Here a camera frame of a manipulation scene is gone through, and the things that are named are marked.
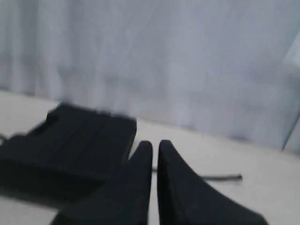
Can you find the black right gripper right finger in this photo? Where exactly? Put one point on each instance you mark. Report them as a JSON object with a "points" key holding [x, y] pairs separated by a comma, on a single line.
{"points": [[184, 198]]}

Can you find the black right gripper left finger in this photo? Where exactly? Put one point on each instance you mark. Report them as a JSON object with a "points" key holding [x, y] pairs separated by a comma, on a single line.
{"points": [[123, 200]]}

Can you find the black plastic case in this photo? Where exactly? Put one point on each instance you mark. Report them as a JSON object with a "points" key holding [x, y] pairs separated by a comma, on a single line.
{"points": [[67, 156]]}

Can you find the white backdrop curtain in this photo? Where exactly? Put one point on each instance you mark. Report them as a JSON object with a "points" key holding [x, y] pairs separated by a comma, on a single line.
{"points": [[223, 67]]}

